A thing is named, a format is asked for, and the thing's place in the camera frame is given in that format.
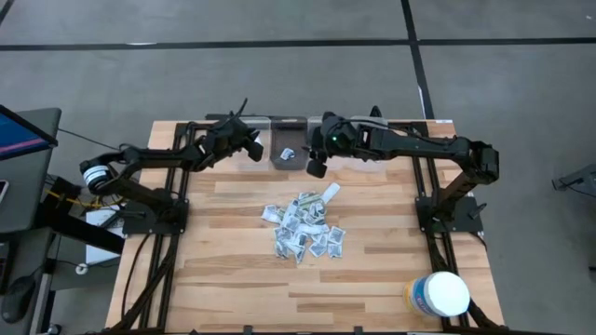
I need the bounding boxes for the dark grey desk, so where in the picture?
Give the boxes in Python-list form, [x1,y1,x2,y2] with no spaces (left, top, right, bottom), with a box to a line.
[0,107,62,335]

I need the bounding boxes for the grey metal stand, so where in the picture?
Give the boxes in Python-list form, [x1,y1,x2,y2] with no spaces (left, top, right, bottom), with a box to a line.
[551,162,596,193]

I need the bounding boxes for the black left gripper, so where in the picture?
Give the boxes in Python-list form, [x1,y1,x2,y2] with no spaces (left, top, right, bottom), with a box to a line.
[204,115,264,163]

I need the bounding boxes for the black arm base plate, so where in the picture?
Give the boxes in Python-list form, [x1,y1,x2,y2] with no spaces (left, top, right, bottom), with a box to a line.
[415,194,484,234]
[121,197,190,236]

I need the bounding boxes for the white box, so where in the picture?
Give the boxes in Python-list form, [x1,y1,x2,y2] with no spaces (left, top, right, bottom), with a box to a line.
[85,207,126,266]

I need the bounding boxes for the computer monitor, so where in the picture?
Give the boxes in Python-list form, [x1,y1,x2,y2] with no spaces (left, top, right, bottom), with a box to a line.
[0,104,60,162]

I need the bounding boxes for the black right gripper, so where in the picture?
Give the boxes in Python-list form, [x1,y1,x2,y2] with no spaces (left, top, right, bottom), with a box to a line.
[305,111,362,180]

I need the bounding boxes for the clear plastic bin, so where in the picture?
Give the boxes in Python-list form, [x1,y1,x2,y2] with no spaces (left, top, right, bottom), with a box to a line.
[348,114,389,171]
[233,115,272,172]
[307,115,348,171]

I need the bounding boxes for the black metal beam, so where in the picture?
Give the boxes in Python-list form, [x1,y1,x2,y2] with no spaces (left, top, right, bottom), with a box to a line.
[36,204,126,256]

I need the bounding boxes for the white-lidded wipes canister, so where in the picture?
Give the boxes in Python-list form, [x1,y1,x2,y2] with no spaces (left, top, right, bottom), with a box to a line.
[402,271,471,319]

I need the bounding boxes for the dark grey plastic bin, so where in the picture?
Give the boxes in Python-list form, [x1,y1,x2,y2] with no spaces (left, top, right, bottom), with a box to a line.
[269,115,309,171]

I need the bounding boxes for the black computer mouse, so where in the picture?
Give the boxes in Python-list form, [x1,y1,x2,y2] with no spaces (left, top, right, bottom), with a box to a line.
[0,274,38,325]

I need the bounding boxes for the black floor cable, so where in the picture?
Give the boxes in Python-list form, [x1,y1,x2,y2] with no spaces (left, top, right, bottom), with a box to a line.
[56,127,123,153]

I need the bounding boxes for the yellow cable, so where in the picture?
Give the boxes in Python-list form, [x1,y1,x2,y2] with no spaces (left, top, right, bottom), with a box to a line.
[45,188,127,211]

